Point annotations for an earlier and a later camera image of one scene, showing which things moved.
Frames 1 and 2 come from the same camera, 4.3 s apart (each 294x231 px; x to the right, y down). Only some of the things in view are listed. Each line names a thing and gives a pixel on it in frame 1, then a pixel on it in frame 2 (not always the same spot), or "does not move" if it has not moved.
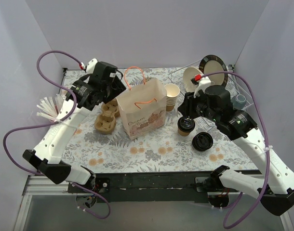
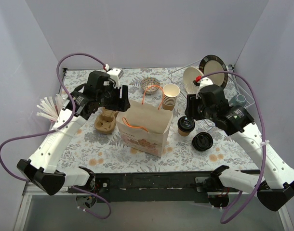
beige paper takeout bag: (144, 107) -> (143, 127)
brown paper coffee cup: (182, 133) does not move
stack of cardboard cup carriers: (105, 122) does not move
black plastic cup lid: (185, 124) does not move
